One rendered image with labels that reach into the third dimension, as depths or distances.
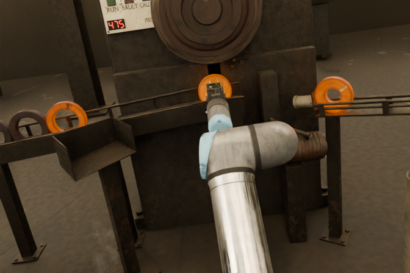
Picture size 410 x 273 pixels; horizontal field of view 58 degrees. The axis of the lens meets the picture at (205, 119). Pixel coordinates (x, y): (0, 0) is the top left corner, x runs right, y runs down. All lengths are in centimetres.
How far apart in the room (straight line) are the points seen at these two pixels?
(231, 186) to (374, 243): 118
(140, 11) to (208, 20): 38
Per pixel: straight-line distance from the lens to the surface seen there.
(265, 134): 90
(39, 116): 189
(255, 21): 165
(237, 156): 88
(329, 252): 187
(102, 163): 154
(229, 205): 85
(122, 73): 182
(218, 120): 138
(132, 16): 179
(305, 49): 181
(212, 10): 154
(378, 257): 187
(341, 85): 160
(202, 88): 171
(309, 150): 167
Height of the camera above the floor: 118
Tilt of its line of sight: 19 degrees down
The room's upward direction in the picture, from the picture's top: 8 degrees counter-clockwise
